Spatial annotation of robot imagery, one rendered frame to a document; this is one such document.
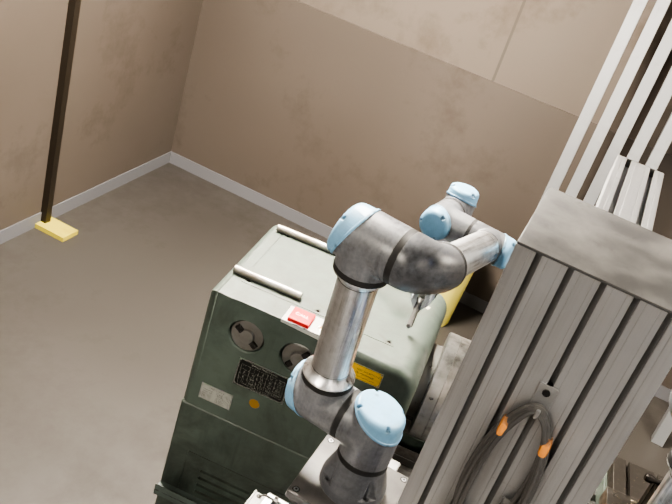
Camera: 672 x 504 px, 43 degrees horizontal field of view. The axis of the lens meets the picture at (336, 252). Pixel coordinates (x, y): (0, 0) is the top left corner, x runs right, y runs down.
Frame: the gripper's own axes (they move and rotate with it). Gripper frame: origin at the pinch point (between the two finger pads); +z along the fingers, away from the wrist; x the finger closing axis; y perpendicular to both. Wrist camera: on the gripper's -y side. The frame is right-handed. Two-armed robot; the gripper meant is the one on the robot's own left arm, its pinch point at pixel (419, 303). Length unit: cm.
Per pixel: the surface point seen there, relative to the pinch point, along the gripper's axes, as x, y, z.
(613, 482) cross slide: 72, -17, 41
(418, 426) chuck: 12.6, 3.2, 34.3
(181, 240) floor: -137, -203, 137
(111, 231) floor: -170, -184, 137
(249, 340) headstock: -37.6, 13.0, 22.8
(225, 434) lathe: -36, 13, 56
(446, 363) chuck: 13.0, -3.7, 16.3
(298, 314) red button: -27.7, 10.0, 11.2
